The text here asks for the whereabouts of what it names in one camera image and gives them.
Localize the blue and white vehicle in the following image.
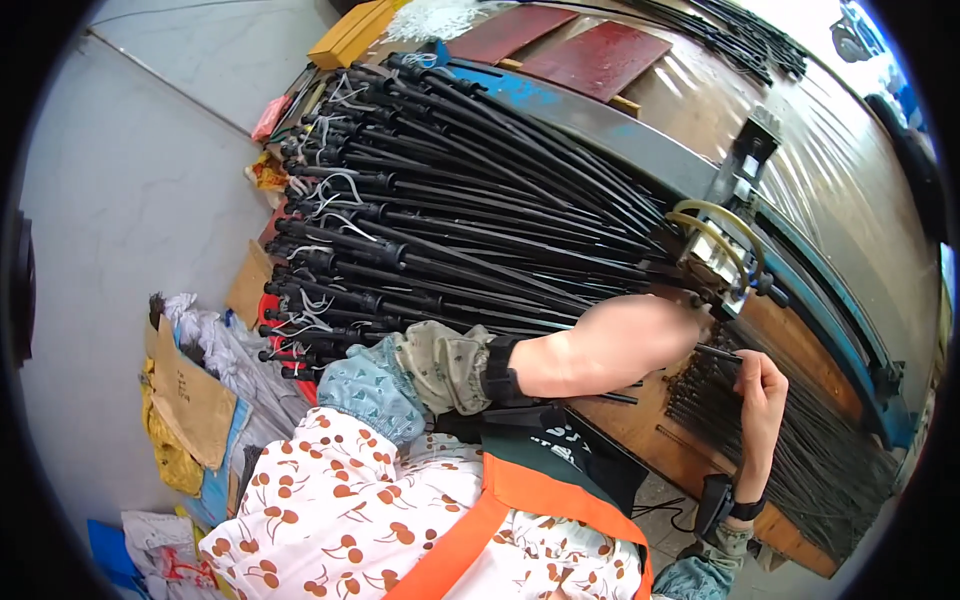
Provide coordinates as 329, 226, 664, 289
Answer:
828, 0, 920, 129

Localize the black floor cable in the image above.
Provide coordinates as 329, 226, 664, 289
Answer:
630, 495, 699, 535

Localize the yellow cardboard box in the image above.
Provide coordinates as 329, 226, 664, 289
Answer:
306, 0, 410, 72

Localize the black wrist band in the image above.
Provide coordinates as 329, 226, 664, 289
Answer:
693, 472, 768, 543
480, 334, 535, 410

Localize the person's body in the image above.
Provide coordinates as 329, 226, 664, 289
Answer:
198, 403, 655, 600

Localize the dark red board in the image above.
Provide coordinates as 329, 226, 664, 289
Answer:
447, 4, 580, 67
519, 20, 674, 105

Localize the brown cardboard piece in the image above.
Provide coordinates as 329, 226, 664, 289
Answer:
225, 238, 276, 331

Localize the metal press fixture with tubes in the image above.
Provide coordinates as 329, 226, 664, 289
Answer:
663, 105, 790, 322

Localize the pile of white cable ties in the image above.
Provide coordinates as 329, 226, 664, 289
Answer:
382, 0, 519, 45

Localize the heap of bags and cardboard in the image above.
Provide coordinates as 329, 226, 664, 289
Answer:
86, 291, 316, 600

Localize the pink plastic packet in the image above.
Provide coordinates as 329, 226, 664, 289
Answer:
250, 94, 292, 144

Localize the red plastic stool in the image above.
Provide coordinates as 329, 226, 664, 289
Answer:
256, 292, 322, 406

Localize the person's right hand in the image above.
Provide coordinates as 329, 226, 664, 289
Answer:
732, 349, 791, 502

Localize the bundle of black connector cables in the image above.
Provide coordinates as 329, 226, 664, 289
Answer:
256, 52, 691, 385

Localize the yellow orange crumpled bag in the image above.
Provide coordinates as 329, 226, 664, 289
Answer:
243, 150, 292, 210

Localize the thin black cable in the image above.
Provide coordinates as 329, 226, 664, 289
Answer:
694, 343, 745, 366

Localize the long bundle of black wires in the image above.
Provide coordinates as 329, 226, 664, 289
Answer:
517, 0, 810, 87

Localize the heap of thin black wires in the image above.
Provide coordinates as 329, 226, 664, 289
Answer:
731, 318, 901, 564

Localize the blue metal machine frame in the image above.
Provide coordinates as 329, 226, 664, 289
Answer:
431, 58, 918, 451

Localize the person's left hand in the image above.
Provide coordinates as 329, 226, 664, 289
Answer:
508, 294, 708, 400

